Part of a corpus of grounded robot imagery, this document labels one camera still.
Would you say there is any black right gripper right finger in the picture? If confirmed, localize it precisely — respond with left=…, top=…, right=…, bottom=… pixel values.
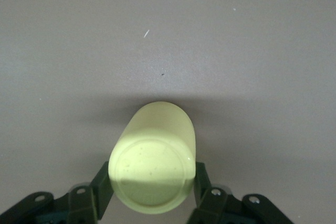
left=184, top=161, right=293, bottom=224

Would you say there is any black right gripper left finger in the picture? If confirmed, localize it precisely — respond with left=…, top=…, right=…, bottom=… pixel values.
left=0, top=161, right=115, bottom=224

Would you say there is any yellow plastic cup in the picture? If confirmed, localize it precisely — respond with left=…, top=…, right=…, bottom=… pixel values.
left=108, top=101, right=197, bottom=215

